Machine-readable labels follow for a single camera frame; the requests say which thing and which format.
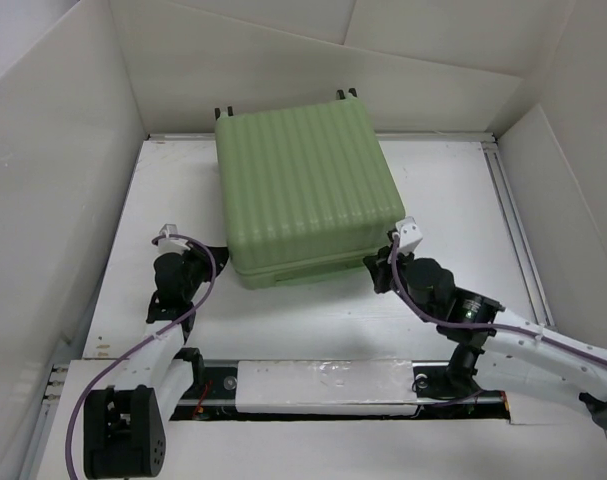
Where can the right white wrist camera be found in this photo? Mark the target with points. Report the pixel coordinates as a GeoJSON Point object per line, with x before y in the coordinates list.
{"type": "Point", "coordinates": [407, 234]}

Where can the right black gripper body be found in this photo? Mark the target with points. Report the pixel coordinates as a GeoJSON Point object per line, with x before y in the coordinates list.
{"type": "Point", "coordinates": [383, 278]}

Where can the green hard-shell suitcase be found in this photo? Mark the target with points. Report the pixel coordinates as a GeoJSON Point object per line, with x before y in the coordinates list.
{"type": "Point", "coordinates": [306, 191]}

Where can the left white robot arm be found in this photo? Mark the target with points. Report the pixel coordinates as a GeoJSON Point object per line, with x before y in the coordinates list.
{"type": "Point", "coordinates": [124, 423]}

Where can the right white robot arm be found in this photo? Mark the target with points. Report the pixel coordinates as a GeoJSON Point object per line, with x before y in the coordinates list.
{"type": "Point", "coordinates": [496, 349]}

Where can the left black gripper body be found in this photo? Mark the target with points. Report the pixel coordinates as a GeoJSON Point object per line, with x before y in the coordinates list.
{"type": "Point", "coordinates": [198, 266]}

